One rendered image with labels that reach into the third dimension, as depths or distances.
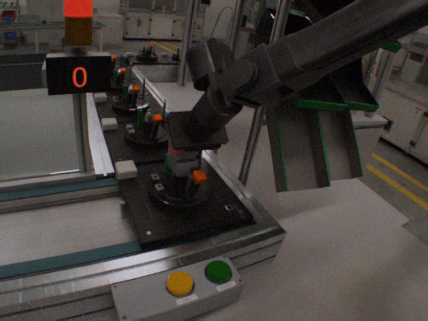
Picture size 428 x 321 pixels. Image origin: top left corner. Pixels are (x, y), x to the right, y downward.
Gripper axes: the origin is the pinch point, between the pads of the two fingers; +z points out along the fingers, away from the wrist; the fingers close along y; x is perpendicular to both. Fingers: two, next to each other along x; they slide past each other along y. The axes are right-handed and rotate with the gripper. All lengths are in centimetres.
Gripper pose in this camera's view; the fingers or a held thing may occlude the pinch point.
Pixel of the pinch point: (182, 146)
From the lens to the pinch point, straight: 55.7
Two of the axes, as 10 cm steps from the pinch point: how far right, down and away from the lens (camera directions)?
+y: -8.8, 1.2, -4.6
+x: 2.4, 9.4, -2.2
